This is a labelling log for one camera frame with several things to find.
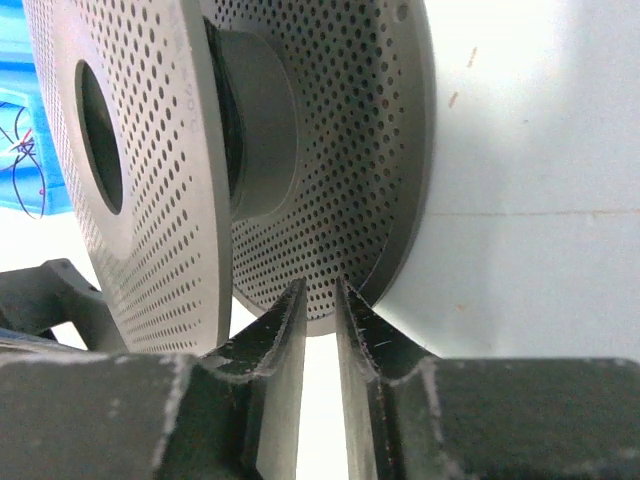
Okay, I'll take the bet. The black filament spool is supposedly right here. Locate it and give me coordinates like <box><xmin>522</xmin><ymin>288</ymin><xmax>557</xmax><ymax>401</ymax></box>
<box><xmin>24</xmin><ymin>1</ymin><xmax>435</xmax><ymax>354</ymax></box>

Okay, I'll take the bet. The bundle of thin wires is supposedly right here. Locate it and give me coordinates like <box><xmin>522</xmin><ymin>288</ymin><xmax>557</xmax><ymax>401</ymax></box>
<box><xmin>0</xmin><ymin>99</ymin><xmax>49</xmax><ymax>221</ymax></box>

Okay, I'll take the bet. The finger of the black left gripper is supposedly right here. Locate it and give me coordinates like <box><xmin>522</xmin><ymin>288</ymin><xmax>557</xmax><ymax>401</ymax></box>
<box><xmin>1</xmin><ymin>259</ymin><xmax>125</xmax><ymax>350</ymax></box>

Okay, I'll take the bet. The blue plastic bin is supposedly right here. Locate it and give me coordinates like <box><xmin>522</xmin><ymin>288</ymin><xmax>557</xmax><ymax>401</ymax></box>
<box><xmin>1</xmin><ymin>1</ymin><xmax>71</xmax><ymax>219</ymax></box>

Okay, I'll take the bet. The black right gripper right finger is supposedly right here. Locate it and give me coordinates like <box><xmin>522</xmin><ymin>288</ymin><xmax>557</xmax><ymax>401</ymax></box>
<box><xmin>335</xmin><ymin>282</ymin><xmax>639</xmax><ymax>479</ymax></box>

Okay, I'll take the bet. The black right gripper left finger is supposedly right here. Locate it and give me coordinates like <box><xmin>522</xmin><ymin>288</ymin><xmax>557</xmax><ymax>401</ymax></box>
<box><xmin>1</xmin><ymin>280</ymin><xmax>306</xmax><ymax>479</ymax></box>

